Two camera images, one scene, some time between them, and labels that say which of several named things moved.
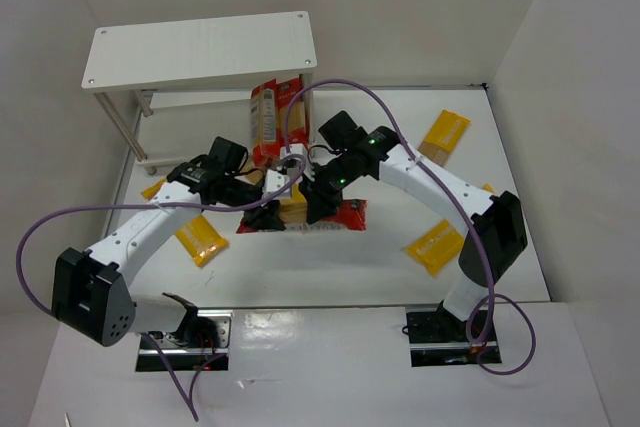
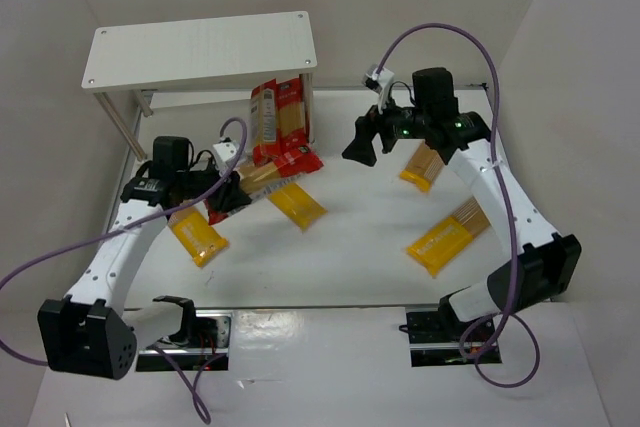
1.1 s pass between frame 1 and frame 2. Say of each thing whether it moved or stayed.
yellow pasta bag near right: stayed
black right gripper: moved
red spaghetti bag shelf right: stayed
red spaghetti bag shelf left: stayed
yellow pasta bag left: stayed
